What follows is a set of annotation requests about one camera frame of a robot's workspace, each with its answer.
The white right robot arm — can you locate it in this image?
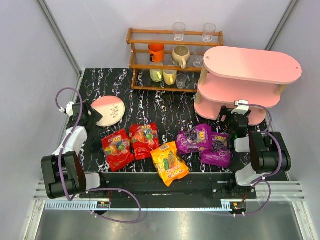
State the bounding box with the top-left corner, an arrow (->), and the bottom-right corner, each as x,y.
217,103 -> 292,187

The clear glass middle shelf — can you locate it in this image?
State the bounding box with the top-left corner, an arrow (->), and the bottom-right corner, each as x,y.
193,51 -> 204,68

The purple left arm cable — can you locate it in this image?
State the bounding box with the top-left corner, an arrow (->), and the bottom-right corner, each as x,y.
55,87 -> 143,224

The purple candy bag upper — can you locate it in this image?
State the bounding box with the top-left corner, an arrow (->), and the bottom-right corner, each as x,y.
175,123 -> 213,155

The clear glass top left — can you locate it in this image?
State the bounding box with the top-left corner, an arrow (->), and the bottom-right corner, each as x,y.
173,22 -> 186,42

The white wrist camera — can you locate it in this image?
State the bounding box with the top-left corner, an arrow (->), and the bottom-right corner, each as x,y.
59,101 -> 75,117
231,100 -> 250,116

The orange candy bag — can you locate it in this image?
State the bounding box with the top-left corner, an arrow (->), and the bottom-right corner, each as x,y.
151,141 -> 190,187

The cream yellow mug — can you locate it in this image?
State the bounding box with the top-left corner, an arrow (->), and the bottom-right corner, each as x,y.
163,69 -> 177,86

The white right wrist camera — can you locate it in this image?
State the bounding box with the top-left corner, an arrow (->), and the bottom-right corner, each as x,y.
231,100 -> 250,116

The clear glass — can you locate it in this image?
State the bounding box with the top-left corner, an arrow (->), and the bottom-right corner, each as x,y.
173,22 -> 186,42
202,23 -> 216,43

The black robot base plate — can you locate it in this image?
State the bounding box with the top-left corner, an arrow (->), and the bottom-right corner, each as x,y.
79,171 -> 258,200

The brown wooden cup rack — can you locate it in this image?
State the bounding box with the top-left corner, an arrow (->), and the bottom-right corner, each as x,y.
126,28 -> 225,93

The clear glass bottom shelf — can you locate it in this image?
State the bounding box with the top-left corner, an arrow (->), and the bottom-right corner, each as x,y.
176,73 -> 187,89

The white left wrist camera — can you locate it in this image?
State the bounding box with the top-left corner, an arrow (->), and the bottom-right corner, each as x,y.
59,101 -> 75,117

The red candy bag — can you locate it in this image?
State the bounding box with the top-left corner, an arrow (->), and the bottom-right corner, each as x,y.
129,122 -> 160,160
101,128 -> 135,172

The clear glass shelf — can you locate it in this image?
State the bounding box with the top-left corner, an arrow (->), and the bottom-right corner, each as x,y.
176,73 -> 187,89
193,51 -> 204,68

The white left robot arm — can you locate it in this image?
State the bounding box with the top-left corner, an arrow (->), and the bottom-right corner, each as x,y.
41,102 -> 103,199

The orange mug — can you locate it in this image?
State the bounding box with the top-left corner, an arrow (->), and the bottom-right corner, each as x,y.
148,43 -> 165,63

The beige round mug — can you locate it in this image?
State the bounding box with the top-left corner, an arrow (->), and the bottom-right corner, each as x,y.
171,45 -> 191,70

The pale green mug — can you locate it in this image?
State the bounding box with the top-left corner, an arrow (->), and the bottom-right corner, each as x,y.
149,69 -> 163,83

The purple candy bag lower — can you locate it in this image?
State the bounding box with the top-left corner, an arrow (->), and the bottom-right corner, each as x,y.
200,132 -> 231,168

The pink three-tier shelf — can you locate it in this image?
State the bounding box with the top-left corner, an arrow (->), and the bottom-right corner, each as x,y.
194,46 -> 302,126

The pink and cream plate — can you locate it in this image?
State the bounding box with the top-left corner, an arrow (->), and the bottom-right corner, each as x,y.
91,96 -> 125,127

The clear glass top right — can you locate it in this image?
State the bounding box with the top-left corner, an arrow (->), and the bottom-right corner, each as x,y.
202,23 -> 216,43

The purple candy bag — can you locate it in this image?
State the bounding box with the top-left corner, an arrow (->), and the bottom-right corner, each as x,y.
175,123 -> 213,155
200,132 -> 231,168

